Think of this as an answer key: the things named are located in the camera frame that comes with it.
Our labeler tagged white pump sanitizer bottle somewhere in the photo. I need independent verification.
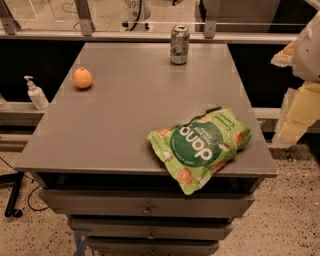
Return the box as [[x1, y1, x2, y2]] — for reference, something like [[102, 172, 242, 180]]
[[24, 75, 49, 110]]

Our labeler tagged grey drawer cabinet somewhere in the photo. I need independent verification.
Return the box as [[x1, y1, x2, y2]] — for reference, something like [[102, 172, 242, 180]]
[[17, 43, 276, 255]]

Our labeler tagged black floor cable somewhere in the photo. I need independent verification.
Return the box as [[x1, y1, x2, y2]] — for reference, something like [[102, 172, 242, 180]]
[[0, 156, 50, 213]]

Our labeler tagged metal window railing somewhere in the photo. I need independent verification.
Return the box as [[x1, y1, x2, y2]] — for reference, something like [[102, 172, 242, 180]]
[[0, 0, 320, 45]]

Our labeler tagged black stand leg with wheel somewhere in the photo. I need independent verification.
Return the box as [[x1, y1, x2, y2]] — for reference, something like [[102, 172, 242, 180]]
[[0, 172, 23, 218]]

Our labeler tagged green rice chip bag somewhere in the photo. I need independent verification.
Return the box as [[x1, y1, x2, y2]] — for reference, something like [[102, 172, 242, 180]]
[[148, 107, 252, 195]]

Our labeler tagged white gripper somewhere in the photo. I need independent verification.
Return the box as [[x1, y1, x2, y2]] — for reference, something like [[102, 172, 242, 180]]
[[271, 11, 320, 144]]

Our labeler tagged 7up soda can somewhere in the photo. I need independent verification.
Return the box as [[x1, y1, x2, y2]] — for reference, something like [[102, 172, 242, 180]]
[[170, 25, 190, 65]]

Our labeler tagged orange fruit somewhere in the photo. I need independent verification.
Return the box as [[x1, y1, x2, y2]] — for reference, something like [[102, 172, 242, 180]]
[[72, 67, 93, 89]]

